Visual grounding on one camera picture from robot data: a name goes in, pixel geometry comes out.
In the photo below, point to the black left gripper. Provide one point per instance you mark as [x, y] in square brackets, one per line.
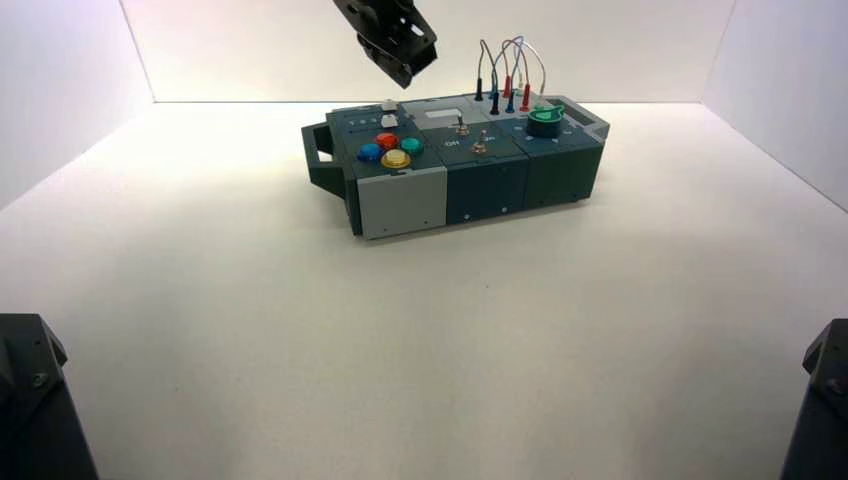
[381, 14]

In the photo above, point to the white slider knob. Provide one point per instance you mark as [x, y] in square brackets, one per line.
[389, 120]
[389, 106]

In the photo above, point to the dark blue grey control box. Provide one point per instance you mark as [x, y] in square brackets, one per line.
[484, 185]

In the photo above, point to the small white display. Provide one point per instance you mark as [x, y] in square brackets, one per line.
[444, 114]

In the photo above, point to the red round push button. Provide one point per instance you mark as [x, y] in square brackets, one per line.
[387, 140]

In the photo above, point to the teal round push button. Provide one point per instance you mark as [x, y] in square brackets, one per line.
[411, 146]

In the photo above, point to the blue round push button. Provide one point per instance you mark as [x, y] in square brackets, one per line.
[370, 153]

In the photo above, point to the yellow round push button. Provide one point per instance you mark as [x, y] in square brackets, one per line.
[395, 159]

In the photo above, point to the green rotary knob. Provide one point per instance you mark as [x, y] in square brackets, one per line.
[544, 122]

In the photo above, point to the metal toggle switch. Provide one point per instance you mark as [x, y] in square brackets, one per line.
[462, 127]
[482, 144]

